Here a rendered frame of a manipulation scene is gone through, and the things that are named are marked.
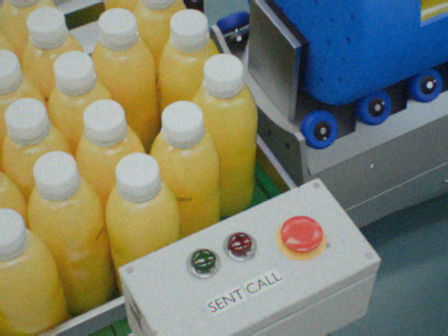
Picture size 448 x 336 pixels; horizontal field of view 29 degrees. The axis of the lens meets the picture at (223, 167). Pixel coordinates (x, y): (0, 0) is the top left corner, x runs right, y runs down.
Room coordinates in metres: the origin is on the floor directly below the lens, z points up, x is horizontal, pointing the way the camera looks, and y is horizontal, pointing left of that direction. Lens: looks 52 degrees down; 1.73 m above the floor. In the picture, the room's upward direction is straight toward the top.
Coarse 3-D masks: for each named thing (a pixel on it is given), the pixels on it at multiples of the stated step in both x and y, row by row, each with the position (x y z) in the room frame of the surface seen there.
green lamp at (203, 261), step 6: (198, 252) 0.39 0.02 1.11; (204, 252) 0.39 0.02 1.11; (210, 252) 0.39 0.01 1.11; (192, 258) 0.38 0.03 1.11; (198, 258) 0.38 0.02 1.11; (204, 258) 0.38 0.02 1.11; (210, 258) 0.38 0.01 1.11; (192, 264) 0.38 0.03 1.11; (198, 264) 0.38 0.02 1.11; (204, 264) 0.38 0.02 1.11; (210, 264) 0.38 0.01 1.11; (198, 270) 0.37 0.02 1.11; (204, 270) 0.37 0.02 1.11; (210, 270) 0.37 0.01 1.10
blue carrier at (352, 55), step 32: (288, 0) 0.75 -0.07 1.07; (320, 0) 0.70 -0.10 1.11; (352, 0) 0.65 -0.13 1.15; (384, 0) 0.65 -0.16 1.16; (416, 0) 0.66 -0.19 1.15; (320, 32) 0.69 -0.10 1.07; (352, 32) 0.64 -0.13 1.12; (384, 32) 0.63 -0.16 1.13; (416, 32) 0.65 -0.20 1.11; (320, 64) 0.68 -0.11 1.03; (352, 64) 0.64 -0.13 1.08; (384, 64) 0.63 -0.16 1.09; (416, 64) 0.66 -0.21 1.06; (320, 96) 0.68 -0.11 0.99; (352, 96) 0.63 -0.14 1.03
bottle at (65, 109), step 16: (96, 80) 0.61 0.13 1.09; (64, 96) 0.59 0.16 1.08; (80, 96) 0.59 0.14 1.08; (96, 96) 0.59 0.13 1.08; (112, 96) 0.61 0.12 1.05; (48, 112) 0.59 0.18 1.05; (64, 112) 0.58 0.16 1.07; (80, 112) 0.58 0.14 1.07; (64, 128) 0.57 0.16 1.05; (80, 128) 0.57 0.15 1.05
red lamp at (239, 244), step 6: (234, 234) 0.41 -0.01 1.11; (240, 234) 0.41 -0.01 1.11; (246, 234) 0.41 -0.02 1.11; (228, 240) 0.40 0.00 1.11; (234, 240) 0.40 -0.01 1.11; (240, 240) 0.40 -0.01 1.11; (246, 240) 0.40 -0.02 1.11; (228, 246) 0.40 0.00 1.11; (234, 246) 0.39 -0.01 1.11; (240, 246) 0.39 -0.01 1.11; (246, 246) 0.39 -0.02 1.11; (252, 246) 0.40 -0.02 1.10; (234, 252) 0.39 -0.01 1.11; (240, 252) 0.39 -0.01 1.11; (246, 252) 0.39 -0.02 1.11
